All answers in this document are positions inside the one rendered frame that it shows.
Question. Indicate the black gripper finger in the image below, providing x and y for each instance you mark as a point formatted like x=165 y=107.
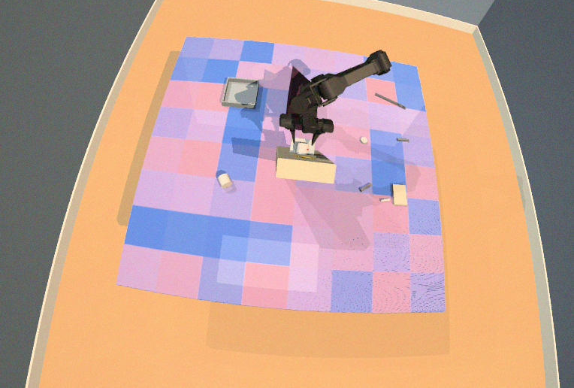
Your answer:
x=316 y=135
x=293 y=133

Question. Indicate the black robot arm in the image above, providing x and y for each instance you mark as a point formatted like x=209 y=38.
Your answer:
x=329 y=86

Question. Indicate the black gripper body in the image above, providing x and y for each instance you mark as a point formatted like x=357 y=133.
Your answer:
x=286 y=120

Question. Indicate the cream rectangular block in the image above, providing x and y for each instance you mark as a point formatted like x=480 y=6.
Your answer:
x=399 y=194

